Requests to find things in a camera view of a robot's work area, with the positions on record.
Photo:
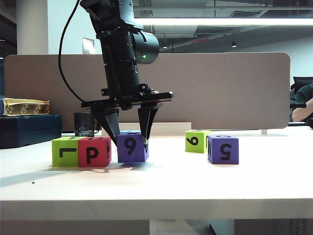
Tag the purple block with 9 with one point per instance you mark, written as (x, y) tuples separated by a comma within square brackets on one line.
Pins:
[(130, 156)]

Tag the brown desk divider panel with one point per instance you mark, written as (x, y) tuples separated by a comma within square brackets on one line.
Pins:
[(220, 90)]

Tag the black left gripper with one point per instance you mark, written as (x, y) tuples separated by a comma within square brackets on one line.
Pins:
[(127, 101)]

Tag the black mug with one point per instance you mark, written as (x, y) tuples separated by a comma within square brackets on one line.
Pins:
[(83, 124)]

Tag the blue block with fish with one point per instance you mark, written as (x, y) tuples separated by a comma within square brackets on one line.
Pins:
[(129, 132)]

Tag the red block with P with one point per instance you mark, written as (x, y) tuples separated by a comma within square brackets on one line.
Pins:
[(97, 160)]

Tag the lime green block with L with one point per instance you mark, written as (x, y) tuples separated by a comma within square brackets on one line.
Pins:
[(64, 159)]

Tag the lime green block with 6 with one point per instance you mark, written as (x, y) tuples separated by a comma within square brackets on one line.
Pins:
[(195, 148)]

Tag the blue box edge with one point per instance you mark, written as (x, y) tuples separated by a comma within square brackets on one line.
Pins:
[(1, 107)]

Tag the black office chair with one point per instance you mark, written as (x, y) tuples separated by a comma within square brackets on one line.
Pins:
[(302, 80)]

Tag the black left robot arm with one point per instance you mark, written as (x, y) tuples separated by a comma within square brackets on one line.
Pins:
[(119, 49)]

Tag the dark blue case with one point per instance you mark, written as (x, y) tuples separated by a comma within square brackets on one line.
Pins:
[(29, 132)]

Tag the bare person forearm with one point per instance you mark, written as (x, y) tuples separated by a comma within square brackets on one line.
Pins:
[(302, 112)]

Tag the black round desk object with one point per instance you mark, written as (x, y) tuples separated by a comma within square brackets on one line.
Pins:
[(310, 123)]

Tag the under-table vent grille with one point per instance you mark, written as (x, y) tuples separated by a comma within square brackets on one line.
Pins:
[(298, 227)]

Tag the framed wall sign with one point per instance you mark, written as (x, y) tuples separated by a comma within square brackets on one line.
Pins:
[(88, 46)]

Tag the black ceiling spotlight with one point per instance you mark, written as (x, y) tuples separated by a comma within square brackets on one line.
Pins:
[(234, 45)]

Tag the person in green shirt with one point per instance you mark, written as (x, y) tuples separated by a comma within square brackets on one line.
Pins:
[(304, 91)]

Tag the yellow patterned box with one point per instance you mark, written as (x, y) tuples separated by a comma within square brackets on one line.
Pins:
[(27, 109)]

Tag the ceiling light strip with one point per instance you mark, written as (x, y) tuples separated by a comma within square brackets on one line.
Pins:
[(220, 21)]

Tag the white under-table column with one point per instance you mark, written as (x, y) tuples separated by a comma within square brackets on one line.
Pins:
[(181, 227)]

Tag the purple block with 5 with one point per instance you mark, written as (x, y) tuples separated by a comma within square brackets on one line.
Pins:
[(217, 156)]

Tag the white divider foot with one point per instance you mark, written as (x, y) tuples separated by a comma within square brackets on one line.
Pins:
[(264, 132)]

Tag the red LED ceiling display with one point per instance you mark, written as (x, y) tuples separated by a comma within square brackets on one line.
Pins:
[(200, 41)]

